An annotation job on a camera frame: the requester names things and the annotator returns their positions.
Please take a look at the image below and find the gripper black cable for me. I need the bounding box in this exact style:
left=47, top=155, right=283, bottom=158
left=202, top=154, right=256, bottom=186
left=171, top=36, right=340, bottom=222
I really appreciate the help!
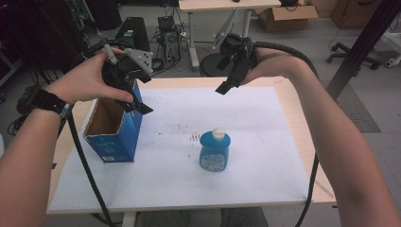
left=252, top=41, right=320, bottom=227
left=66, top=110, right=116, bottom=227

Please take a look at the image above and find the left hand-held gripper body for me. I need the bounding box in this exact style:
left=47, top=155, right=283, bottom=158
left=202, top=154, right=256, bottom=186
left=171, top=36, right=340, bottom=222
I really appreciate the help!
left=101, top=46, right=155, bottom=96

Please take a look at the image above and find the black office chair base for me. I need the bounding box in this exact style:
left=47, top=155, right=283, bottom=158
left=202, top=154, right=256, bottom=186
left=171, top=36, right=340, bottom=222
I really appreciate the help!
left=325, top=42, right=383, bottom=71

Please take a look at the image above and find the black computer tower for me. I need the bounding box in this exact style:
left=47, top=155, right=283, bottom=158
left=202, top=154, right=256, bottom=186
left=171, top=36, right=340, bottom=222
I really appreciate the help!
left=114, top=16, right=151, bottom=53

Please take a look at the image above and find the person's right hand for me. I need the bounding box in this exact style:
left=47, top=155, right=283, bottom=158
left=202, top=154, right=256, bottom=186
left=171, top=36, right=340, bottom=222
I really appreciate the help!
left=239, top=46, right=305, bottom=87

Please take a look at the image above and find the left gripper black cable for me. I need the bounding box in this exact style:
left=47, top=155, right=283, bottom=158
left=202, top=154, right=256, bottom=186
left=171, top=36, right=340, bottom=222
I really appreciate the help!
left=66, top=110, right=116, bottom=227

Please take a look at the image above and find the small black computer case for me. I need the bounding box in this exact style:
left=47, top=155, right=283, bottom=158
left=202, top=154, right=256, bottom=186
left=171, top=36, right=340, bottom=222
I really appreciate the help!
left=156, top=15, right=183, bottom=64

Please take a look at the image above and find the grey floor mat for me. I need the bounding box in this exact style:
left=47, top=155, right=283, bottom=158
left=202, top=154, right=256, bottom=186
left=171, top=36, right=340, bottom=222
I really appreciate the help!
left=321, top=79, right=382, bottom=134

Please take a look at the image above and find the black wristwatch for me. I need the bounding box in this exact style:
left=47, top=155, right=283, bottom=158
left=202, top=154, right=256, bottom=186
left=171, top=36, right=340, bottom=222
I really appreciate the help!
left=17, top=85, right=76, bottom=120

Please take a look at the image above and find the dark metal post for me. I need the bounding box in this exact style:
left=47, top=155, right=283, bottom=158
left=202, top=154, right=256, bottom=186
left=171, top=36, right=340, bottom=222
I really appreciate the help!
left=324, top=0, right=401, bottom=101

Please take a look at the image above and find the open cardboard box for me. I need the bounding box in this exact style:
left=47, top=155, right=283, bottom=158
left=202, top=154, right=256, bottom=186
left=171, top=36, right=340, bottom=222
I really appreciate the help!
left=253, top=3, right=320, bottom=33

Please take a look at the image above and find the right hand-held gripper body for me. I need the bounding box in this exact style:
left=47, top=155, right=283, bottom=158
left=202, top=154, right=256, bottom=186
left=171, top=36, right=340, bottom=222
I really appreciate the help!
left=212, top=18, right=257, bottom=79

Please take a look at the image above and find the white-legged wooden desk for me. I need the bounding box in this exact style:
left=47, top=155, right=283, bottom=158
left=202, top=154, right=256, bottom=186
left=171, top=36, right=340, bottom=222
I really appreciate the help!
left=178, top=0, right=282, bottom=72

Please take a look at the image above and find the black round stool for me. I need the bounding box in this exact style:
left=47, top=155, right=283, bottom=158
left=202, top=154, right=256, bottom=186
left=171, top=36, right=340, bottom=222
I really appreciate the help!
left=199, top=52, right=235, bottom=79

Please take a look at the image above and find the brown cardboard box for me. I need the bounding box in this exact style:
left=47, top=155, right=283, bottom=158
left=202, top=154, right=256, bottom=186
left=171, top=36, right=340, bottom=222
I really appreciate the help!
left=330, top=0, right=384, bottom=31

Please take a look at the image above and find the light wooden table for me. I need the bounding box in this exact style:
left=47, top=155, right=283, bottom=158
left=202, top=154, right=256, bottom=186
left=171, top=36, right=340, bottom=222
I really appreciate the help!
left=46, top=76, right=337, bottom=216

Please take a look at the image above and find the white paper sheet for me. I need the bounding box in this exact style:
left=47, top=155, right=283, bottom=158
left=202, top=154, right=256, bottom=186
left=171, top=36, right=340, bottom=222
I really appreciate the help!
left=48, top=86, right=314, bottom=213

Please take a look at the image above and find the blue bottle with white cap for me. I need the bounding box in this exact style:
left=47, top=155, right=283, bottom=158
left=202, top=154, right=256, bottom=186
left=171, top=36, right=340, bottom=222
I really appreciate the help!
left=199, top=127, right=232, bottom=173

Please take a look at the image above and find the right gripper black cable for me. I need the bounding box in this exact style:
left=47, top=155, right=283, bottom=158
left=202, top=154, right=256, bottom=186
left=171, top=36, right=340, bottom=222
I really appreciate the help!
left=252, top=41, right=320, bottom=227

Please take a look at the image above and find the blue cardboard box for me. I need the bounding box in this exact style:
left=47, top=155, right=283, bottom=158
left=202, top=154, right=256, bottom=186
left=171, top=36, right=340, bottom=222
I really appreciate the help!
left=82, top=79, right=145, bottom=165

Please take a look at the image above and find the person's left hand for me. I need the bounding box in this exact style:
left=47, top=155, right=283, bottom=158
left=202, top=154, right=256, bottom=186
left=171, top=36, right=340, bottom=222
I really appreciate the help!
left=45, top=46, right=135, bottom=107

